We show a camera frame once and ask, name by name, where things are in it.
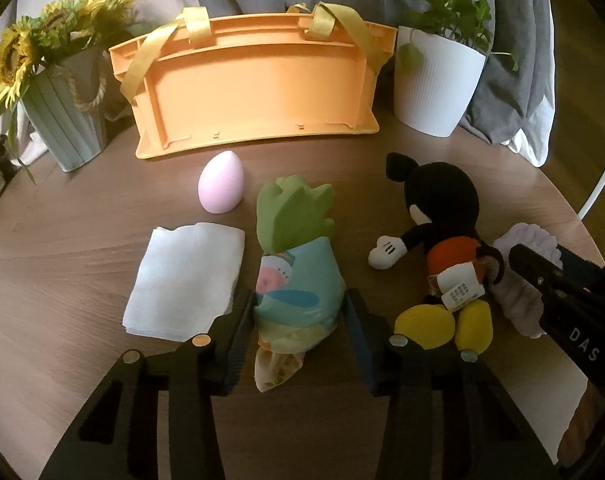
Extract lilac fluffy headband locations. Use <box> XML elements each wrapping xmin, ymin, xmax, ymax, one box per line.
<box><xmin>491</xmin><ymin>222</ymin><xmax>563</xmax><ymax>339</ymax></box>

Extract green teal plush toy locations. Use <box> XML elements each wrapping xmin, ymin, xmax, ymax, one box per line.
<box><xmin>254</xmin><ymin>174</ymin><xmax>345</xmax><ymax>392</ymax></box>

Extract white folded cloth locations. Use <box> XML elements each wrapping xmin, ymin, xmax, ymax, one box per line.
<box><xmin>122</xmin><ymin>222</ymin><xmax>245</xmax><ymax>342</ymax></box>

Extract Mickey Mouse plush toy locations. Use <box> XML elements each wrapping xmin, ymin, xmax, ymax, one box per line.
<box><xmin>368</xmin><ymin>152</ymin><xmax>505</xmax><ymax>363</ymax></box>

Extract white ribbed plant pot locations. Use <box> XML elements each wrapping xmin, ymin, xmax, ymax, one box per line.
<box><xmin>393</xmin><ymin>26</ymin><xmax>487</xmax><ymax>138</ymax></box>

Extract pink egg-shaped sponge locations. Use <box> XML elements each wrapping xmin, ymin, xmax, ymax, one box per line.
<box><xmin>197</xmin><ymin>151</ymin><xmax>245</xmax><ymax>214</ymax></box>

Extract green leafy potted plant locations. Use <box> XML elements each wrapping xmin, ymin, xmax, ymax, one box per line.
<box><xmin>405</xmin><ymin>0</ymin><xmax>519</xmax><ymax>73</ymax></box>

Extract grey-green ribbed vase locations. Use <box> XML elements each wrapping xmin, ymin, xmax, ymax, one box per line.
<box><xmin>22</xmin><ymin>48</ymin><xmax>108</xmax><ymax>172</ymax></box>

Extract orange plastic storage crate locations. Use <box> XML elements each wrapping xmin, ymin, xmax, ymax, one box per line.
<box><xmin>109</xmin><ymin>2</ymin><xmax>398</xmax><ymax>159</ymax></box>

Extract yellow artificial sunflower bouquet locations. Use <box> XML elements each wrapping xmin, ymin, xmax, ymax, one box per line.
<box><xmin>0</xmin><ymin>0</ymin><xmax>141</xmax><ymax>166</ymax></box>

